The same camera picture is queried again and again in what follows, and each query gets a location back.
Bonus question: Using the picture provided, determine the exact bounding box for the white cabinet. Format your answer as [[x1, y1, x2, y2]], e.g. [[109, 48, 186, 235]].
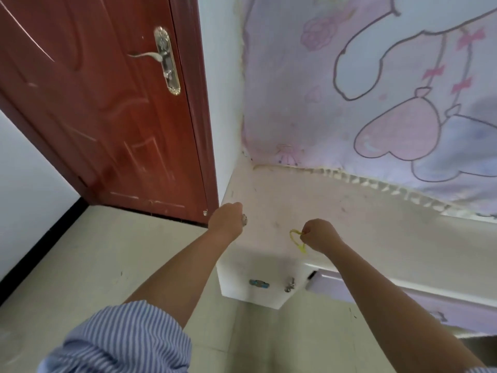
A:
[[216, 153, 497, 336]]

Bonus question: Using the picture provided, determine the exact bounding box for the brass door handle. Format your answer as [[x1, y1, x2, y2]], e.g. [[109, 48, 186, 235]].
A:
[[127, 26, 182, 96]]

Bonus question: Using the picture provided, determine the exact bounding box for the pink cartoon print cloth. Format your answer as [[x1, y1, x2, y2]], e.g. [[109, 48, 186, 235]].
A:
[[234, 0, 497, 220]]

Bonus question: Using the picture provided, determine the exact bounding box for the person's left forearm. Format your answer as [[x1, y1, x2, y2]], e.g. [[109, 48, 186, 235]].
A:
[[123, 228, 236, 329]]

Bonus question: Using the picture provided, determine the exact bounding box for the yellow rubber band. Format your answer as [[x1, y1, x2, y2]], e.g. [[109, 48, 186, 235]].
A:
[[289, 229, 307, 255]]

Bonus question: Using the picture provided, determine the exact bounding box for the person's left hand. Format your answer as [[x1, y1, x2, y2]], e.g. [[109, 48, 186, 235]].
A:
[[208, 202, 247, 242]]

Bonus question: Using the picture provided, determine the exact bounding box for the white open drawer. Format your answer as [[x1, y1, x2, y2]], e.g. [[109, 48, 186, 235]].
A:
[[305, 268, 497, 335]]

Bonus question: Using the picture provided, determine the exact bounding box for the red-brown wooden door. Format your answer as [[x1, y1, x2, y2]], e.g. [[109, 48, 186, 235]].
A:
[[0, 0, 220, 228]]

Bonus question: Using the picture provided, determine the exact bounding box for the person's right hand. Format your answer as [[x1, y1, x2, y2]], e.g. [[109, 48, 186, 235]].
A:
[[300, 218, 345, 254]]

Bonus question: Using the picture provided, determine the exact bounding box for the blue striped shirt sleeve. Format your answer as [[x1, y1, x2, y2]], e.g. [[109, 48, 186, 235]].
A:
[[37, 300, 193, 373]]

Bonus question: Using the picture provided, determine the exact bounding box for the person's right forearm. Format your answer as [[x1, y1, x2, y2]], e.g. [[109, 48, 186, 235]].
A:
[[324, 241, 488, 373]]

